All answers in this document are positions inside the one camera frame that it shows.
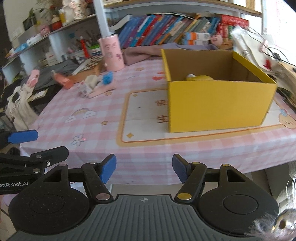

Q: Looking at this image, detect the grey cat staples box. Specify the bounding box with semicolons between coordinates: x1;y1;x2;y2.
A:
78;81;92;97

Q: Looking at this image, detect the pink fuzzy sock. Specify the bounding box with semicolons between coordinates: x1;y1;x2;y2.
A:
87;82;116;98

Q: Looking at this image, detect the blue fuzzy pompom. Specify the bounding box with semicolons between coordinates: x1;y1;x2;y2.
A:
102;71;113;85

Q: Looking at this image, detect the yellow clear tape roll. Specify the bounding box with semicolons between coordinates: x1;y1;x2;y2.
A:
186;74;214;81

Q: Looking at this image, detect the white tote bag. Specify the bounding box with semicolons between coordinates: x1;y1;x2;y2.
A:
6;84;38;131

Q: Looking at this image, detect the grey folded garment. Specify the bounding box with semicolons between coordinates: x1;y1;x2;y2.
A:
20;59;79;90

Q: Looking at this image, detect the pink checkered tablecloth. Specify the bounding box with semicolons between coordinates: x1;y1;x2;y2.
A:
20;60;295;185

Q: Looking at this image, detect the pink spray bottle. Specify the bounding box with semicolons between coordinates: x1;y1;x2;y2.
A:
52;70;73;89

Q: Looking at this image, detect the yellow cardboard box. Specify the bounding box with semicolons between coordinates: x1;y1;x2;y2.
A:
162;49;277;133

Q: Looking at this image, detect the wooden chessboard box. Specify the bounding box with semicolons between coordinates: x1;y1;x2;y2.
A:
68;56;106;83

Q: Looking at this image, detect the pink cylindrical container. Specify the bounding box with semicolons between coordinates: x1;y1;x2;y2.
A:
99;35;125;72

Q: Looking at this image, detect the pink purple cloth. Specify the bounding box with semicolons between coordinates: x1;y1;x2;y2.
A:
122;43;218;66

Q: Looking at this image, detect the pink pig plush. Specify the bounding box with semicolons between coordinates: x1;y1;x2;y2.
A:
210;33;223;48

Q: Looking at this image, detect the stack of papers and books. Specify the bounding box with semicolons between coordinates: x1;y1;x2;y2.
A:
230;26;295;107

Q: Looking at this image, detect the orange white box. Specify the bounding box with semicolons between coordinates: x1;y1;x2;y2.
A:
183;32;211;40

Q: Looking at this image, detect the row of leaning books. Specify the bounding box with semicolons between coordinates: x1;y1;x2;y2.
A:
119;14;220;49

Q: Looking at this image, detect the red thick dictionary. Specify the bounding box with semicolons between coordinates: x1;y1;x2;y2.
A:
219;15;249;28

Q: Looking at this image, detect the white bookshelf frame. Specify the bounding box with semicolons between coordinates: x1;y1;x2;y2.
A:
2;1;263;84

